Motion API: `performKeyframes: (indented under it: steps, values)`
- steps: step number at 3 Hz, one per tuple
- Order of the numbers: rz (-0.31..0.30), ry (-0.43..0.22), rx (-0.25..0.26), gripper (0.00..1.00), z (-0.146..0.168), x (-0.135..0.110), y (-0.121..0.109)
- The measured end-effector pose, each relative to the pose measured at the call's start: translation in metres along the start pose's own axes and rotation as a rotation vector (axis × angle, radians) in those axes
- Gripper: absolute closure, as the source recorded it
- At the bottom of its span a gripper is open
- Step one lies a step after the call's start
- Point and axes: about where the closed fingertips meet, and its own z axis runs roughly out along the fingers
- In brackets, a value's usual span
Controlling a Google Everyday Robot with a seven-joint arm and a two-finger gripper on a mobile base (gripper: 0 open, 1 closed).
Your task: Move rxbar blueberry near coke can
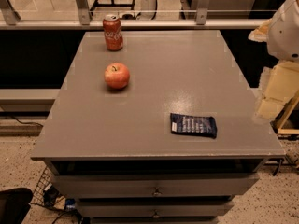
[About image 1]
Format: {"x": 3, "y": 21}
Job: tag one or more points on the red apple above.
{"x": 117, "y": 76}

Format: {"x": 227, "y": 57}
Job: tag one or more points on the grey drawer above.
{"x": 157, "y": 186}
{"x": 155, "y": 209}

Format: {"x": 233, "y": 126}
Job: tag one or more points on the wire basket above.
{"x": 45, "y": 194}

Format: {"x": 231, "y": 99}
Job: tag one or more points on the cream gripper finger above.
{"x": 260, "y": 33}
{"x": 277, "y": 86}

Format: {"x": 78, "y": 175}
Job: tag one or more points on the blue rxbar blueberry wrapper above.
{"x": 193, "y": 126}

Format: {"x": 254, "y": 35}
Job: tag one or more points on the grey top drawer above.
{"x": 157, "y": 186}

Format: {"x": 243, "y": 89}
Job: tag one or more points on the grey lower drawer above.
{"x": 155, "y": 209}

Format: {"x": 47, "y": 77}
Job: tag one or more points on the red coke can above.
{"x": 112, "y": 32}

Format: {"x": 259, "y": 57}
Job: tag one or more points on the black stand frame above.
{"x": 111, "y": 3}

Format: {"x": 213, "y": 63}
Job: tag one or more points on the black chair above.
{"x": 14, "y": 205}

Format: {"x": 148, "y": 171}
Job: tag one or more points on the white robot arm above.
{"x": 283, "y": 34}

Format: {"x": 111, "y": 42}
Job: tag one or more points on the metal railing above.
{"x": 147, "y": 14}

